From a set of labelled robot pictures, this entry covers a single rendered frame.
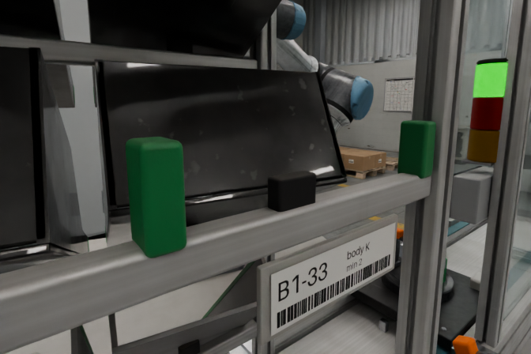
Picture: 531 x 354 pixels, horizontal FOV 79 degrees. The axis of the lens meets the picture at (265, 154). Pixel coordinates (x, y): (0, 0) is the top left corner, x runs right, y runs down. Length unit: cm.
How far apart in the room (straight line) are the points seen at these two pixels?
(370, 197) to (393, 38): 961
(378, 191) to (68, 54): 21
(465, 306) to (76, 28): 322
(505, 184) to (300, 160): 47
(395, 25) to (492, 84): 922
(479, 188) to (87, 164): 312
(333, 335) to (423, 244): 50
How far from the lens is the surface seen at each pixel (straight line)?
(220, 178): 16
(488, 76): 60
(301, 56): 94
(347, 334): 72
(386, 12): 1000
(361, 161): 596
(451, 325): 71
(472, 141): 61
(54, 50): 26
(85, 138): 331
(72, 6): 339
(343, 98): 95
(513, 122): 60
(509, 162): 60
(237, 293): 39
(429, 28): 22
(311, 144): 19
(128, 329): 86
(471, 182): 57
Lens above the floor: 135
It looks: 9 degrees down
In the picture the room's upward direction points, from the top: straight up
